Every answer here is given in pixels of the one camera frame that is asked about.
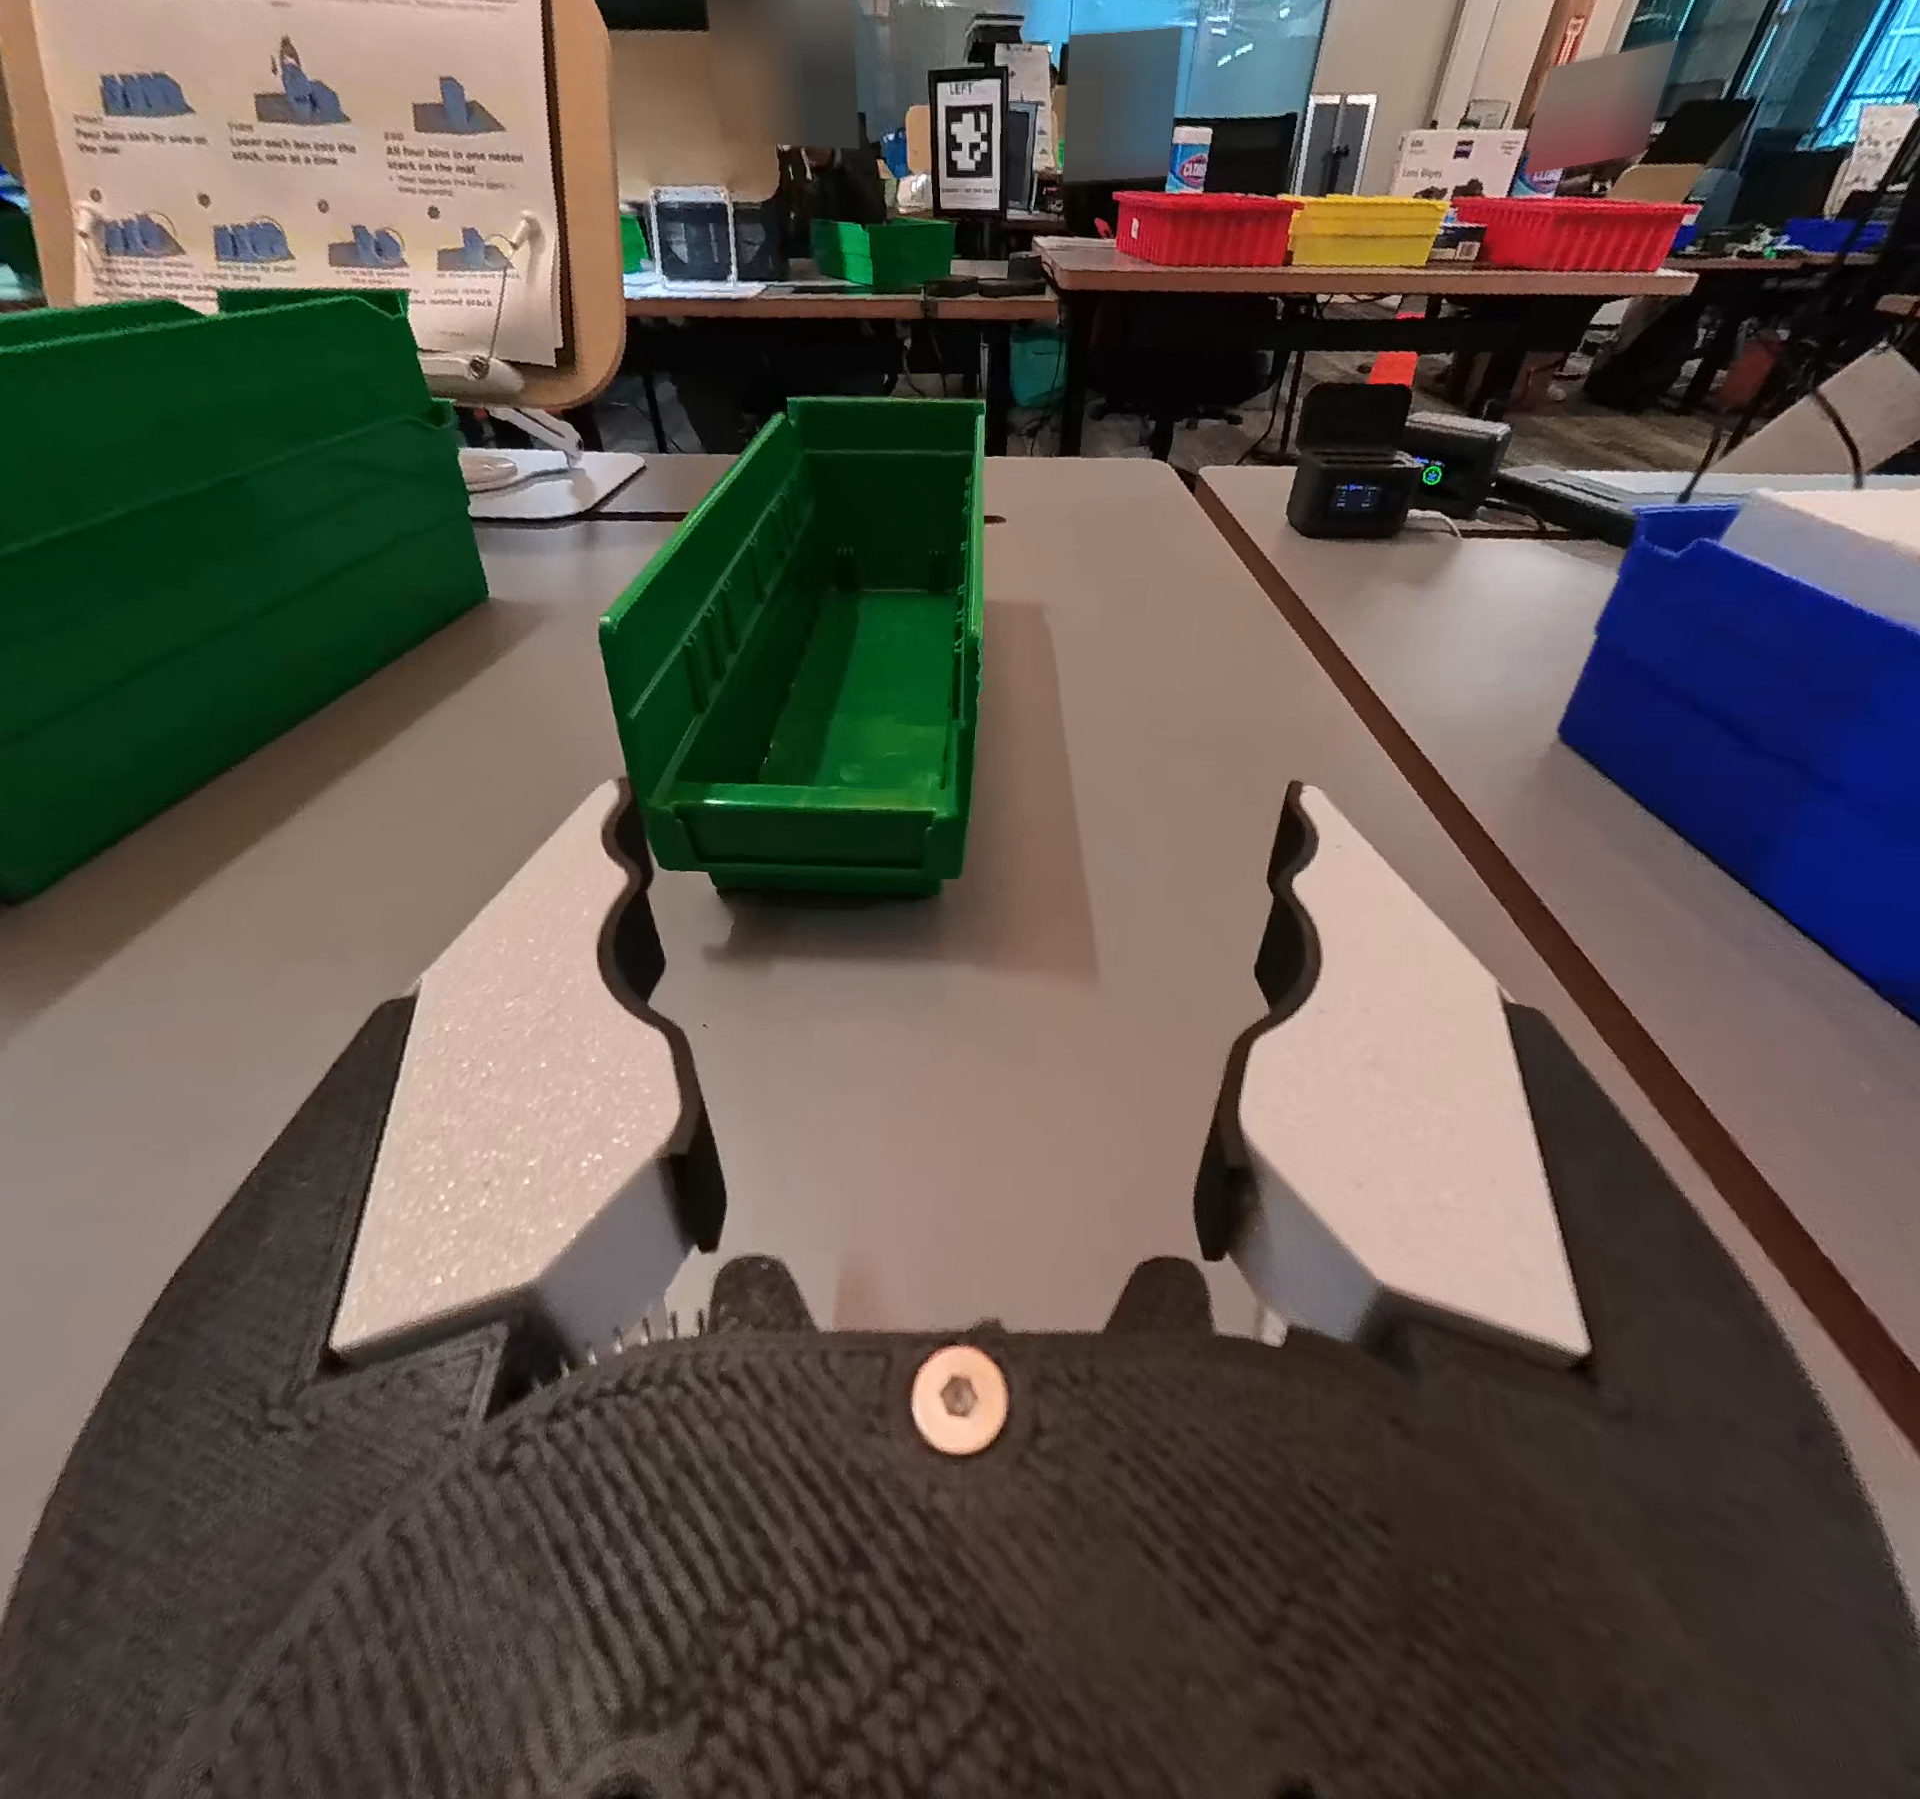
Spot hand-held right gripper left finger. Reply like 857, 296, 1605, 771
326, 779, 727, 1367

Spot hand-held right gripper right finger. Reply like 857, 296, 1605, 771
1197, 783, 1593, 1367

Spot blue plastic bin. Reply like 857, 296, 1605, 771
1562, 600, 1920, 1025
1623, 494, 1920, 871

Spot black charger box with display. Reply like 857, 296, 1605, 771
1291, 381, 1422, 539

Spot black flat device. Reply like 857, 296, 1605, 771
1495, 466, 1689, 549

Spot black device with green light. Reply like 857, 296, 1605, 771
1405, 412, 1514, 515

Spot black office chair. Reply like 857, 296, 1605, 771
1067, 287, 1276, 457

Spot wooden-top table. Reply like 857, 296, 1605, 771
626, 270, 1060, 451
1036, 239, 1706, 457

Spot yellow plastic bin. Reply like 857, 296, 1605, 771
1291, 193, 1450, 270

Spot red plastic bin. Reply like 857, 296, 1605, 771
1118, 191, 1298, 270
1455, 193, 1696, 278

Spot instruction sheet on stand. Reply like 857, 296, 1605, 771
0, 0, 626, 415

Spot printed instruction sheet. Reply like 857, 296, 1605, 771
16, 0, 565, 376

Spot grey monitor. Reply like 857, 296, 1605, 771
1525, 45, 1683, 181

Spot printed tag sign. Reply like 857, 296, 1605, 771
931, 67, 1016, 217

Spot clear box white frame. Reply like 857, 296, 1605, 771
653, 185, 736, 287

